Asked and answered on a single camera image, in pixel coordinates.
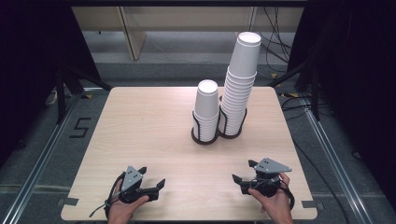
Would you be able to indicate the black tape strip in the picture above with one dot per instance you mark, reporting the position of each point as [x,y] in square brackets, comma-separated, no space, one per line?
[312,204]
[68,201]

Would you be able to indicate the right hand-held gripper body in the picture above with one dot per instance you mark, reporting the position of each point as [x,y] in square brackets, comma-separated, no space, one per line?
[269,174]

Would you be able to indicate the person's right hand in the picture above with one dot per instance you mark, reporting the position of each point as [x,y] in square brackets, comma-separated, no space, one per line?
[277,205]

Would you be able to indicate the aluminium floor rail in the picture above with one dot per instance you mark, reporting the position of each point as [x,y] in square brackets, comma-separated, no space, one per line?
[337,161]
[40,161]

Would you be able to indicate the short stack of paper cups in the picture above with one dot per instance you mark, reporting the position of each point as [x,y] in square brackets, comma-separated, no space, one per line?
[206,109]

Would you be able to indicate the black metal stand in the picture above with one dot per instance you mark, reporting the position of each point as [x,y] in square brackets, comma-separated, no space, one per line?
[67,90]
[306,84]

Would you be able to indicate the tall stack of paper cups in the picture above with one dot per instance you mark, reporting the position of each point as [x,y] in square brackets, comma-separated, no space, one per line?
[239,84]

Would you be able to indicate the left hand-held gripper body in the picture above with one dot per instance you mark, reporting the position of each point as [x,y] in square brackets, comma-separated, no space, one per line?
[130,179]

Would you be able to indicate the person's left hand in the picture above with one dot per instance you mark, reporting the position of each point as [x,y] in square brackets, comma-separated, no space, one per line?
[123,210]

